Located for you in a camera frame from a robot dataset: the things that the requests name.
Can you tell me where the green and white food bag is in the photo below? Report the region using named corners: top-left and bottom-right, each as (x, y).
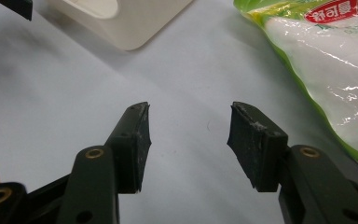
top-left (232, 0), bottom-right (358, 175)

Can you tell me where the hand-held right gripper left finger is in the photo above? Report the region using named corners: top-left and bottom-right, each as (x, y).
top-left (56, 101), bottom-right (153, 224)

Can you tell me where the cream plastic container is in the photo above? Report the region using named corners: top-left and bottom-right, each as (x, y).
top-left (47, 0), bottom-right (194, 51)

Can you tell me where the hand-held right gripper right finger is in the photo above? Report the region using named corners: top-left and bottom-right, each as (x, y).
top-left (226, 101), bottom-right (358, 224)

